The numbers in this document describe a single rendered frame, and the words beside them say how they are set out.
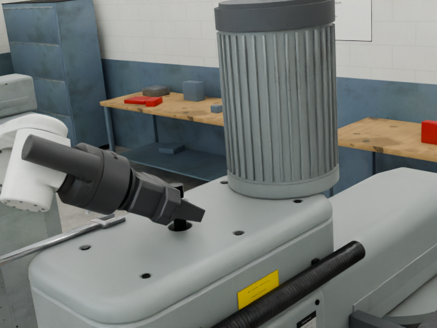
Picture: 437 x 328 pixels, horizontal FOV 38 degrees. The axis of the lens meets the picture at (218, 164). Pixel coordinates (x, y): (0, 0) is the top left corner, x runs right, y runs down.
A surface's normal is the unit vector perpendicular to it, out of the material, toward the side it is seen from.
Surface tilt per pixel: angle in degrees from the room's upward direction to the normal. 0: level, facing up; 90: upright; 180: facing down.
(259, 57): 90
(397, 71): 90
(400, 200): 0
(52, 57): 90
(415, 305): 0
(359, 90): 90
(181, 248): 0
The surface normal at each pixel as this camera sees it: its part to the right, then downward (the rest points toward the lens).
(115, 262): -0.08, -0.95
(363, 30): -0.71, 0.27
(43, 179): 0.59, -0.16
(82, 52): 0.70, 0.16
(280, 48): -0.05, 0.31
